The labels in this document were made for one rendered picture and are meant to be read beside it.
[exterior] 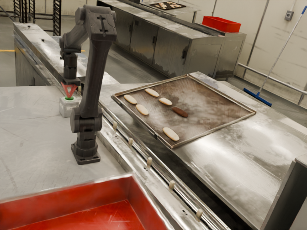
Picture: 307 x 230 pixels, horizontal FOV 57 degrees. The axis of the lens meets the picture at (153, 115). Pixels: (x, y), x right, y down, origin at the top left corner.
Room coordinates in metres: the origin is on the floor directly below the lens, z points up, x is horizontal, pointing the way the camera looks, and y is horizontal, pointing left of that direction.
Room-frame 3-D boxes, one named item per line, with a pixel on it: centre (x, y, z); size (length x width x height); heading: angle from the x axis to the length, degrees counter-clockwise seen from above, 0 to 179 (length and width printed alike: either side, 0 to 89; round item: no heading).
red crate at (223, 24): (4.78, -0.79, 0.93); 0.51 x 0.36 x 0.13; 43
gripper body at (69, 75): (1.18, 0.40, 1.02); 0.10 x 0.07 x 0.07; 39
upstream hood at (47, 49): (1.92, 0.82, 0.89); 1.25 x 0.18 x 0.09; 39
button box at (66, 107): (1.18, 0.40, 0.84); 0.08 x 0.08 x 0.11; 39
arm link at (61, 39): (1.22, 0.42, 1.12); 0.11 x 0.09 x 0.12; 30
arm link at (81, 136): (0.91, 0.24, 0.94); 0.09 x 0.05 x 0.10; 30
